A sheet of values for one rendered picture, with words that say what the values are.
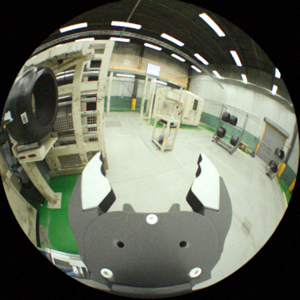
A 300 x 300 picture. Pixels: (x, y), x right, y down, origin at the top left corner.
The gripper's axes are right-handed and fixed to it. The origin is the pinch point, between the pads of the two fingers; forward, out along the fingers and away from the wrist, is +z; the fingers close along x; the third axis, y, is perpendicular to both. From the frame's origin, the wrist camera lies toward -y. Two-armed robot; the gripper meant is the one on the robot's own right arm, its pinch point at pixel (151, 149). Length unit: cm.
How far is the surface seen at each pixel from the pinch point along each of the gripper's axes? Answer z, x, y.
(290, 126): 80, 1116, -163
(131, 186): 71, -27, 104
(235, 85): 691, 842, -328
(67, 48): 48, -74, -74
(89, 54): 70, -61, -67
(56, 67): 53, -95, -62
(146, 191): 65, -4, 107
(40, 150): 14, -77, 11
